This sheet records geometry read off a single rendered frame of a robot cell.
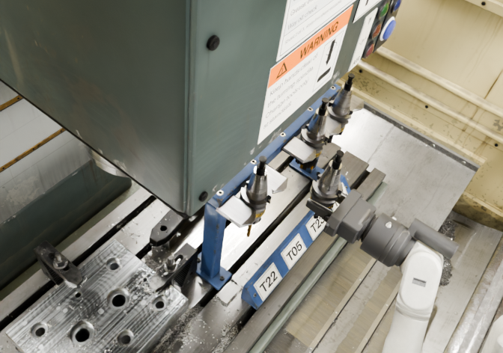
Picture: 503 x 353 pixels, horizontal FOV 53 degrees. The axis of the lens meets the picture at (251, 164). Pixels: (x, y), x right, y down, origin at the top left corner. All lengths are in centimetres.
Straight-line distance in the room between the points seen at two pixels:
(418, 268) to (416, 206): 71
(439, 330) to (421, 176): 48
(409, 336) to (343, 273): 49
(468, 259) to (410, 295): 80
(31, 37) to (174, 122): 19
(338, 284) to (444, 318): 35
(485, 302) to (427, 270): 58
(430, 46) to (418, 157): 38
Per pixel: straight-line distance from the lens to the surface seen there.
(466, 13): 153
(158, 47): 38
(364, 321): 146
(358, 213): 104
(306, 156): 109
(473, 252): 182
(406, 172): 173
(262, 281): 121
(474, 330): 151
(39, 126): 128
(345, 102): 118
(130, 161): 51
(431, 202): 171
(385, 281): 157
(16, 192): 137
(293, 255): 128
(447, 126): 172
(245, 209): 99
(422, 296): 101
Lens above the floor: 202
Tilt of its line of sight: 50 degrees down
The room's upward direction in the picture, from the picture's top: 10 degrees clockwise
